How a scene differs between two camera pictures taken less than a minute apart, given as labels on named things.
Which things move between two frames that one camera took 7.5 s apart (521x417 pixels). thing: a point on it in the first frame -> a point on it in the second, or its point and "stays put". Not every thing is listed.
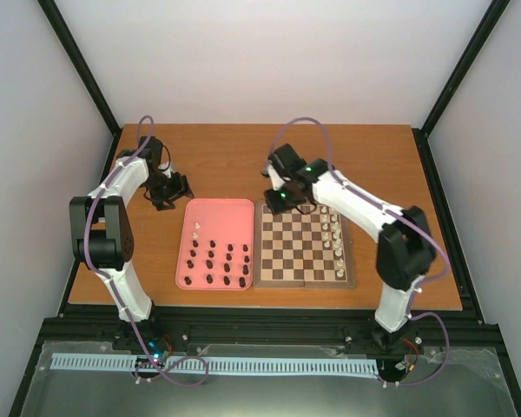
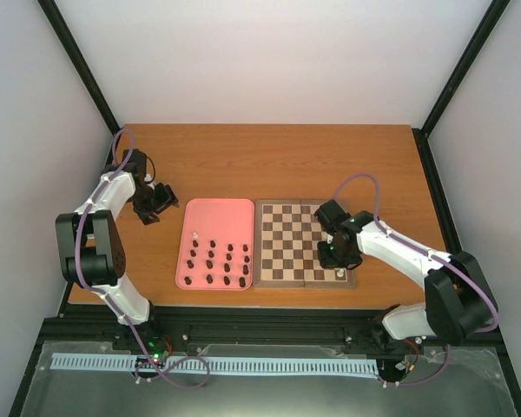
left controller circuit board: [161, 346] stays put
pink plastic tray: [217, 245] stays put
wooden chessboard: [294, 249] stays put
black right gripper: [274, 207] -> [326, 261]
